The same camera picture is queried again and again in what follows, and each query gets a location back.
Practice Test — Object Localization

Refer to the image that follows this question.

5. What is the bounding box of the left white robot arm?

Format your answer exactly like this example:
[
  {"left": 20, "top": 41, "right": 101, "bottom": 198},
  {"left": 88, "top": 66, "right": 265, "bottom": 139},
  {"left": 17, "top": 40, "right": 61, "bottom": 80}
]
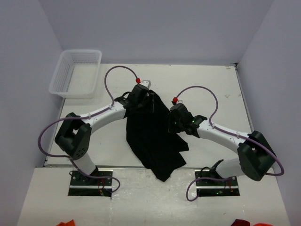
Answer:
[{"left": 55, "top": 81, "right": 151, "bottom": 185}]

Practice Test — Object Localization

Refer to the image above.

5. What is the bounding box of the orange cloth bottom left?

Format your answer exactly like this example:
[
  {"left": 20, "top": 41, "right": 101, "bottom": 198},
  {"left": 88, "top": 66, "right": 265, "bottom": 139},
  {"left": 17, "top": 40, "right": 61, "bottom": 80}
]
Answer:
[{"left": 56, "top": 219, "right": 76, "bottom": 226}]

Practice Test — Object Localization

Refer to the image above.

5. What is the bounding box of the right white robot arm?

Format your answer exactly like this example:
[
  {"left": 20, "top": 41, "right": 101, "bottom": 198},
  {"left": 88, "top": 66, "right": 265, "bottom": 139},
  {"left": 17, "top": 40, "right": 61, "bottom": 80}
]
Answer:
[{"left": 168, "top": 103, "right": 276, "bottom": 185}]

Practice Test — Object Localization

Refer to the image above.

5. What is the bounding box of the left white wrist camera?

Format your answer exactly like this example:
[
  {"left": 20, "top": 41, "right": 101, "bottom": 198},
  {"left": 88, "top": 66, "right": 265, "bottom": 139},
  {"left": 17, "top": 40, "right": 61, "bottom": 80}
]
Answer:
[{"left": 140, "top": 80, "right": 151, "bottom": 89}]

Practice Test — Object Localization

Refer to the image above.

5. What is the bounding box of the orange cloth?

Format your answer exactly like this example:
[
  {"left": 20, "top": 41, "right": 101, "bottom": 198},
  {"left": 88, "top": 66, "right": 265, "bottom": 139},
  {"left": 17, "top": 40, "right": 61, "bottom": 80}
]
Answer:
[
  {"left": 56, "top": 219, "right": 76, "bottom": 226},
  {"left": 253, "top": 223, "right": 273, "bottom": 226}
]

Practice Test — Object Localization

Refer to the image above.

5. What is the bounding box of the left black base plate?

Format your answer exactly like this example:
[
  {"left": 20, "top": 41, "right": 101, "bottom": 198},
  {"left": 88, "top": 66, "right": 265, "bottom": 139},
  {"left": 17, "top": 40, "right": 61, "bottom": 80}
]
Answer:
[{"left": 68, "top": 170, "right": 113, "bottom": 198}]

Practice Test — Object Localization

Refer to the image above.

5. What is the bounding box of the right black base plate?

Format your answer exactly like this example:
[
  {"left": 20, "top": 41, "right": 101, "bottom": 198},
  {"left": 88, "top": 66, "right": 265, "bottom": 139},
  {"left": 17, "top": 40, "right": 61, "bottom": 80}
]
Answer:
[{"left": 196, "top": 177, "right": 240, "bottom": 197}]

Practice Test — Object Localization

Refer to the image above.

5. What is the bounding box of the dark red cloth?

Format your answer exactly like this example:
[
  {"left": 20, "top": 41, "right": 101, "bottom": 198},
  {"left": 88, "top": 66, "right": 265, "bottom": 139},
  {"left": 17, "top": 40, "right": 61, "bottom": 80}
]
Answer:
[{"left": 231, "top": 219, "right": 251, "bottom": 226}]

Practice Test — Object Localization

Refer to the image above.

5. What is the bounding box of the black t shirt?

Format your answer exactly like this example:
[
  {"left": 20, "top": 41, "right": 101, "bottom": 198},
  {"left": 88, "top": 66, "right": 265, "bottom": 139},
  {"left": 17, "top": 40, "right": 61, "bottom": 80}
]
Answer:
[{"left": 126, "top": 90, "right": 189, "bottom": 182}]

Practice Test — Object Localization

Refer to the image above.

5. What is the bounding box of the orange cloth bottom right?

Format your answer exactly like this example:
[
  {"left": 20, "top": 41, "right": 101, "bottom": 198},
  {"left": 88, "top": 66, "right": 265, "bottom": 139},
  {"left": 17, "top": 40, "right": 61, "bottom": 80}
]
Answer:
[{"left": 253, "top": 223, "right": 273, "bottom": 226}]

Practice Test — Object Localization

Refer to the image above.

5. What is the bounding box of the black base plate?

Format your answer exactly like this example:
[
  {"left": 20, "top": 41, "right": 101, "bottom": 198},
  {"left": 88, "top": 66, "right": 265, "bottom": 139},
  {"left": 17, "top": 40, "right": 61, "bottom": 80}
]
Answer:
[
  {"left": 196, "top": 177, "right": 240, "bottom": 197},
  {"left": 68, "top": 170, "right": 113, "bottom": 198}
]

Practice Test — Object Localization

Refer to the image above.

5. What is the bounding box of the white plastic basket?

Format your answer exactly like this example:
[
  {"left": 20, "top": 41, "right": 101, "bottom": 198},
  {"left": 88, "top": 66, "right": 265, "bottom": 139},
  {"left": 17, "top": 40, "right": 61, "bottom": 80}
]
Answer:
[{"left": 48, "top": 49, "right": 102, "bottom": 99}]

